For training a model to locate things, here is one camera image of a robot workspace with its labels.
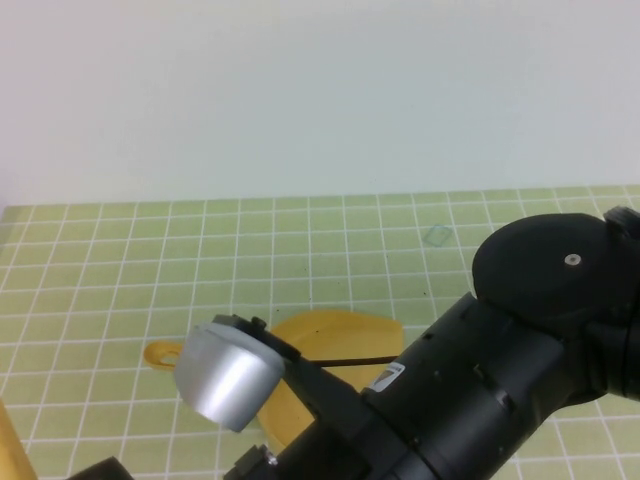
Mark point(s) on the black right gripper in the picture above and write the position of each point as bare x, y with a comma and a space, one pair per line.
270, 467

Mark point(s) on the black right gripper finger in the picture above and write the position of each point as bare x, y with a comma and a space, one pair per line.
102, 472

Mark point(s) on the yellow plastic dustpan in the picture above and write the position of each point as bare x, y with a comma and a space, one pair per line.
345, 335

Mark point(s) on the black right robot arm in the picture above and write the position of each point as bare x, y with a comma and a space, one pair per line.
500, 375

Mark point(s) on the green checked table cover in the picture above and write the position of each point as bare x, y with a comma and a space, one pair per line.
150, 260

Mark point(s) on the small clear tape piece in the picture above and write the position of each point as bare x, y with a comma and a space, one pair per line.
437, 236

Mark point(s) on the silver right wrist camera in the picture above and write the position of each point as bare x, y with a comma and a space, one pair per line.
225, 375

